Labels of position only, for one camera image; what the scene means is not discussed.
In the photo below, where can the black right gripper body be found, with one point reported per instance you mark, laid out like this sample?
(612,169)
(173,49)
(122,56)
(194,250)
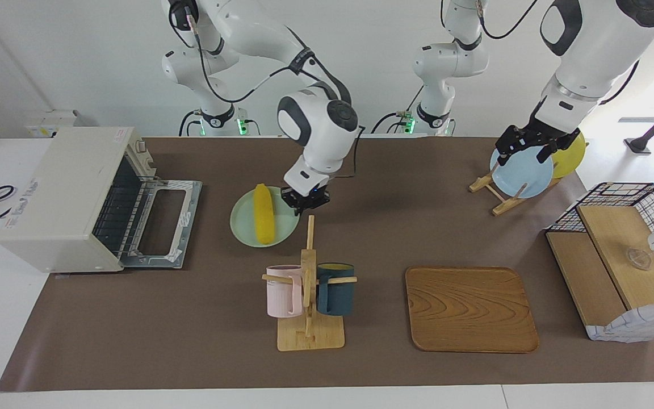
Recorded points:
(307,197)

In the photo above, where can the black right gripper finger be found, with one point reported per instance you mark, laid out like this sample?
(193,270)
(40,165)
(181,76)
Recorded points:
(319,203)
(298,211)

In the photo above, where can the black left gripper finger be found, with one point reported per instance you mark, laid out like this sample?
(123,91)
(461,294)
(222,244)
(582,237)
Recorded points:
(503,156)
(545,154)

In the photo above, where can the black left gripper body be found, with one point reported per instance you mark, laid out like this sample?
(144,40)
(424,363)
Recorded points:
(534,136)

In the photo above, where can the yellow corn cob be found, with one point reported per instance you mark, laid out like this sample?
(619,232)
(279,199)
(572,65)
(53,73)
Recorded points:
(264,213)

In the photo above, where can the pale green plate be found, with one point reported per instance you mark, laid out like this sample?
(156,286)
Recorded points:
(242,224)

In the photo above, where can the oven glass door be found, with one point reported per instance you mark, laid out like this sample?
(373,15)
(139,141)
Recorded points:
(192,210)

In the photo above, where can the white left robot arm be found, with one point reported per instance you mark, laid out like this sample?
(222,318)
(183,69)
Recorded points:
(594,51)

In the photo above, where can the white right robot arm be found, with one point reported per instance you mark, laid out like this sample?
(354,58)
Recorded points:
(315,125)

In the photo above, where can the white toaster oven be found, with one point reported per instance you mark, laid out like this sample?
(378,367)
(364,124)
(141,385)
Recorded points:
(60,187)

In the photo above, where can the yellow plate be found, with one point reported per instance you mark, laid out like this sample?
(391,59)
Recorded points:
(571,162)

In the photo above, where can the light blue plate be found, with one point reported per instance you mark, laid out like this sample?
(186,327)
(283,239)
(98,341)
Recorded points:
(525,176)

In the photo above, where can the wooden plate rack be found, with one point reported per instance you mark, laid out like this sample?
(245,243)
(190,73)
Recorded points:
(506,207)

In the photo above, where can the pink mug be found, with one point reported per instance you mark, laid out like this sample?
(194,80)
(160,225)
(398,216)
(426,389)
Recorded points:
(281,295)

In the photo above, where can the dark blue mug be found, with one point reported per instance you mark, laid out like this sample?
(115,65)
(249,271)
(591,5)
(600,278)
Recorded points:
(338,295)

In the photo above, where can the wooden mug rack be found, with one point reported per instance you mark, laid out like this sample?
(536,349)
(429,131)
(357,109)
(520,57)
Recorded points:
(310,338)

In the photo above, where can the brown table mat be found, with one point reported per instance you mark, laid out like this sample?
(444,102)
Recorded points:
(219,318)

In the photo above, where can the small glass bowl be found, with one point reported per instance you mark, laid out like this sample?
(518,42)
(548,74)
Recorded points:
(638,258)

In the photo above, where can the brown wooden tray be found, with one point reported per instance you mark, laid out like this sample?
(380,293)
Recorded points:
(472,309)

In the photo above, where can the white checkered cloth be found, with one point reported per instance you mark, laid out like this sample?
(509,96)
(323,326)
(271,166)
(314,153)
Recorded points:
(639,324)

